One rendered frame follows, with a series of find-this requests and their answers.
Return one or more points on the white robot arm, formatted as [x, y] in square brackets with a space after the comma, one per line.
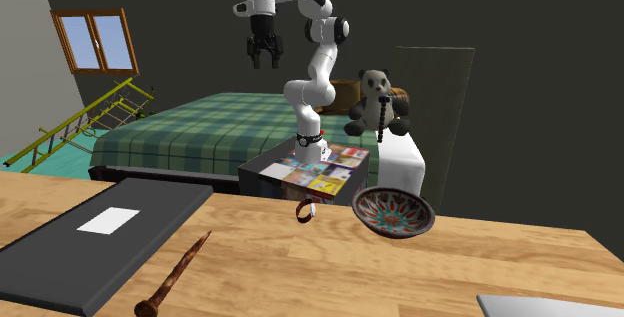
[308, 111]

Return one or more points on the patterned robot stand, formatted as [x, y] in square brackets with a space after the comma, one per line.
[312, 179]

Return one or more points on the woven brown basket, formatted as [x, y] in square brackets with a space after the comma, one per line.
[400, 95]

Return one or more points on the wooden framed window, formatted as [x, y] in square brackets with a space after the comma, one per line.
[95, 40]

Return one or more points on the black beaded rod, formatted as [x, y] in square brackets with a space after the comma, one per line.
[382, 116]

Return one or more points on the rusty brown spike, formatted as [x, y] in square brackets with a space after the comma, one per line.
[175, 277]

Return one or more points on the panda plush toy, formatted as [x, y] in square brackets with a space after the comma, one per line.
[374, 84]

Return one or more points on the green plaid bed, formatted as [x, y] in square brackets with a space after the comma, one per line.
[204, 130]

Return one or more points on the red wristwatch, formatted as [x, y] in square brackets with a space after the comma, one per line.
[302, 216]

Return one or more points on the yellow ladder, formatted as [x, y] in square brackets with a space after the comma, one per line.
[73, 126]

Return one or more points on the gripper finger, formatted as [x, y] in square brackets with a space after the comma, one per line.
[257, 60]
[275, 60]

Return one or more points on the flat light grey slab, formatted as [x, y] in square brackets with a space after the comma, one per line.
[551, 307]

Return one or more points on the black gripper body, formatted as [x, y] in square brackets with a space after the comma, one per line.
[262, 31]

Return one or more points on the dark grey book white label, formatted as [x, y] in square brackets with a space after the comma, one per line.
[73, 262]

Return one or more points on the red teal patterned bowl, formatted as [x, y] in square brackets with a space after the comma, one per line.
[392, 212]

